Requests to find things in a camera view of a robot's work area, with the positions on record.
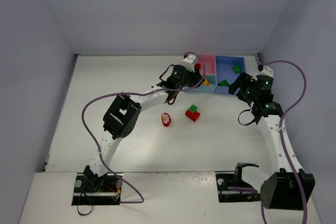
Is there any green square lego brick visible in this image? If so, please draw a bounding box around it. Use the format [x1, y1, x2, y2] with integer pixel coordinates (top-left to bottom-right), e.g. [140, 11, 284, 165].
[217, 80, 230, 87]

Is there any green rounded stack lego brick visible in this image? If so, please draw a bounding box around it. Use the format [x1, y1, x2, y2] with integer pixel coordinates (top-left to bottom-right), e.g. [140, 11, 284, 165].
[233, 65, 242, 74]

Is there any flower lego stack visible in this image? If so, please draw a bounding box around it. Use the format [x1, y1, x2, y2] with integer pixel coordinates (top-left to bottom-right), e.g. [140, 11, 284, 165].
[161, 113, 172, 127]

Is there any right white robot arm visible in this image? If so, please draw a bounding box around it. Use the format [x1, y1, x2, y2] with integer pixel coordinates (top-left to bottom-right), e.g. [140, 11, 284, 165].
[228, 71, 315, 211]

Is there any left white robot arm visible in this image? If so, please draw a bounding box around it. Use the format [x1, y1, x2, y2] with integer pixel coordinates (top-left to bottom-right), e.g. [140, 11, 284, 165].
[84, 65, 205, 182]

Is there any small yellow lego brick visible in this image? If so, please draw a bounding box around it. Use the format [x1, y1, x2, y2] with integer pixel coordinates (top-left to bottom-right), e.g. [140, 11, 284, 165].
[202, 78, 212, 86]

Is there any dark blue container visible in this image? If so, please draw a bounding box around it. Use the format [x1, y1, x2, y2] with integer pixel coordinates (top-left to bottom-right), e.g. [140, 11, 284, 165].
[215, 56, 246, 95]

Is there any light blue container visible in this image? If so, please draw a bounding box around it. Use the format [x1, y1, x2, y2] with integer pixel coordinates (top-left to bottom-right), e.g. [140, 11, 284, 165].
[187, 74, 217, 93]

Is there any pink container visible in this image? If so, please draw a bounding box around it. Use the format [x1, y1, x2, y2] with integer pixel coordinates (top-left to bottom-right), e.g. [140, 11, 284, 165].
[197, 55, 216, 75]

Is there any red green lego stack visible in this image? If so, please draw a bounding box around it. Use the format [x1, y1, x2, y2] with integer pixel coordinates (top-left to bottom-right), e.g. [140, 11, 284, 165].
[185, 104, 200, 122]

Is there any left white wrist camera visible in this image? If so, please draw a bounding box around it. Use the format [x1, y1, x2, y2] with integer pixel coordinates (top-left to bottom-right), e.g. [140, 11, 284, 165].
[181, 54, 198, 72]

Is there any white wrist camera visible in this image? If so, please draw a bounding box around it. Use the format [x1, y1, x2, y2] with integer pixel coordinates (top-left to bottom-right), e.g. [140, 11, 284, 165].
[181, 54, 198, 72]
[258, 65, 274, 78]

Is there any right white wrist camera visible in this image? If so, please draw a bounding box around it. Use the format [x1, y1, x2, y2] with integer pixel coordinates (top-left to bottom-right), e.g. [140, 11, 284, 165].
[258, 65, 274, 78]

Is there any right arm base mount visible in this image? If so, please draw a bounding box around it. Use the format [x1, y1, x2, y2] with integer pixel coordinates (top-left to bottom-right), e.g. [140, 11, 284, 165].
[215, 171, 260, 203]

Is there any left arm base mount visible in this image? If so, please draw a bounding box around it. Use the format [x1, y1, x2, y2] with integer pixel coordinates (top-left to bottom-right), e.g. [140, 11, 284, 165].
[71, 173, 123, 206]

